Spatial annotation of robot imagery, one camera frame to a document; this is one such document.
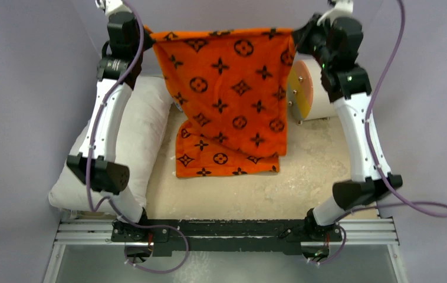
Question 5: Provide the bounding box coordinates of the white pillow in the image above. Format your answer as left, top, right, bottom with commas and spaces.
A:
48, 76, 173, 211

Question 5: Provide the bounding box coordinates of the orange patterned pillowcase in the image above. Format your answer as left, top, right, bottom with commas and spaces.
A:
148, 27, 295, 178

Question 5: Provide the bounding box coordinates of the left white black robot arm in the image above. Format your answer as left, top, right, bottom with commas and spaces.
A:
66, 11, 149, 241

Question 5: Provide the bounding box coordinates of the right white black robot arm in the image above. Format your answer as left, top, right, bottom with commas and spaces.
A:
292, 14, 403, 240

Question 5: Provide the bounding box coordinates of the white cylinder with orange face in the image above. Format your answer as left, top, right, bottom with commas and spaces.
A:
287, 59, 337, 124

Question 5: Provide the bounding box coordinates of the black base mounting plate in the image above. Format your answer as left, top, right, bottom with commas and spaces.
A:
111, 219, 343, 256

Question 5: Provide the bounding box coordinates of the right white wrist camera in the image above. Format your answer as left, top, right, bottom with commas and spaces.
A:
317, 0, 354, 26

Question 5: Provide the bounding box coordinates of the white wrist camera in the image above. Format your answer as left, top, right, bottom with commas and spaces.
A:
317, 0, 354, 26
94, 0, 132, 17

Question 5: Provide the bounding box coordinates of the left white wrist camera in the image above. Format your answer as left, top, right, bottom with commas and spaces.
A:
94, 0, 132, 17

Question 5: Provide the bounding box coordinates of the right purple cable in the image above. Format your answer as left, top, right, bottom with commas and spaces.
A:
308, 0, 447, 266

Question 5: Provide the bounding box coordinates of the purple cable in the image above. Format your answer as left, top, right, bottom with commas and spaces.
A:
85, 0, 190, 275
308, 0, 447, 266

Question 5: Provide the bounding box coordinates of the aluminium rail frame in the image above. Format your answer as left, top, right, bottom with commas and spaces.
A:
44, 70, 409, 283

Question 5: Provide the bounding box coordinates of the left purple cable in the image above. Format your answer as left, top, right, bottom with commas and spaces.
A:
85, 0, 190, 275

